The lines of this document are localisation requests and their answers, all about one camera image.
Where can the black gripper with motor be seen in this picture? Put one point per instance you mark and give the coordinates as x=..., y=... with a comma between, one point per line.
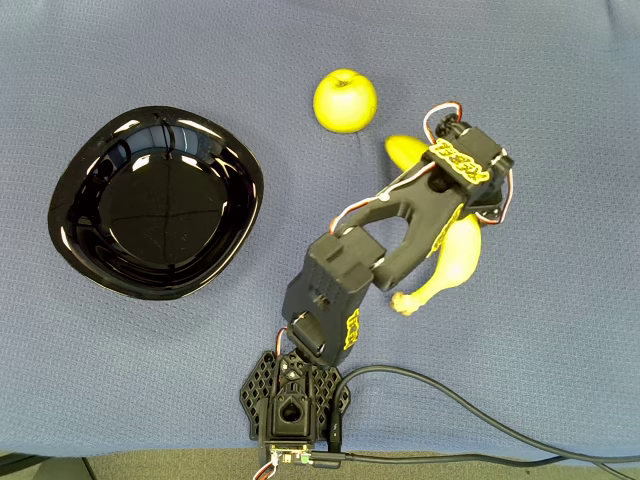
x=446, y=231

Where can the green apple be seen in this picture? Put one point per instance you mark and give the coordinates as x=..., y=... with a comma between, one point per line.
x=345, y=102

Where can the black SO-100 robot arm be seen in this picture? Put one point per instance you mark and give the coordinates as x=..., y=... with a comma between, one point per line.
x=325, y=285

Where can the motor controller circuit board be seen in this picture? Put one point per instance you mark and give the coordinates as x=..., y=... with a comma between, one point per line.
x=287, y=456

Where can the yellow banana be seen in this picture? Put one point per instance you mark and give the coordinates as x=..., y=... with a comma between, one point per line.
x=460, y=250

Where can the black glossy bowl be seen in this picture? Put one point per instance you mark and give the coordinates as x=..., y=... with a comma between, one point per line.
x=160, y=210

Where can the blue textured table cloth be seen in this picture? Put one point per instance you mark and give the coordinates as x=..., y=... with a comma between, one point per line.
x=550, y=300

